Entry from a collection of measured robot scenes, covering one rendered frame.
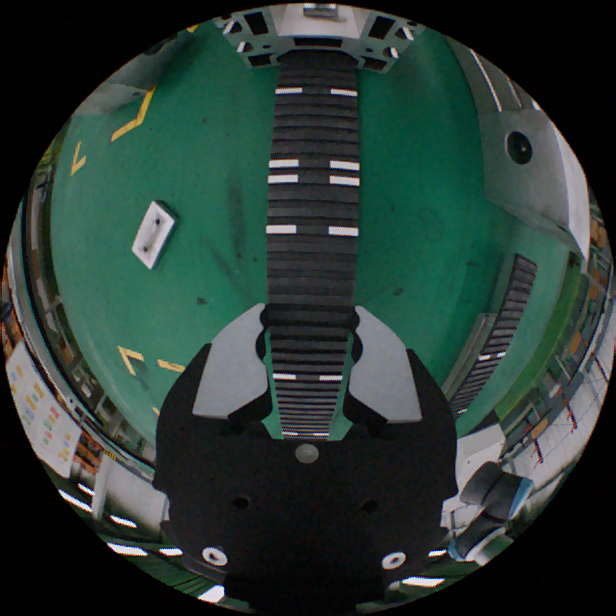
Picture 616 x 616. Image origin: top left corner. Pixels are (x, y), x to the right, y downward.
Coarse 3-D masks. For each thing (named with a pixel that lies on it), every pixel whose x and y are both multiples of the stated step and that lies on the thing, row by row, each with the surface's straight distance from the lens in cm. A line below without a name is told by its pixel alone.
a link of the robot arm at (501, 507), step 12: (504, 480) 66; (516, 480) 65; (528, 480) 66; (492, 492) 65; (504, 492) 64; (516, 492) 63; (528, 492) 68; (492, 504) 65; (504, 504) 64; (516, 504) 63; (492, 516) 64; (504, 516) 65
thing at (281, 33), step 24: (216, 24) 15; (240, 24) 15; (264, 24) 17; (288, 24) 17; (312, 24) 17; (336, 24) 17; (360, 24) 16; (384, 24) 16; (408, 24) 14; (240, 48) 17; (264, 48) 17; (288, 48) 17; (312, 48) 17; (336, 48) 17; (360, 48) 16; (384, 48) 16; (384, 72) 19
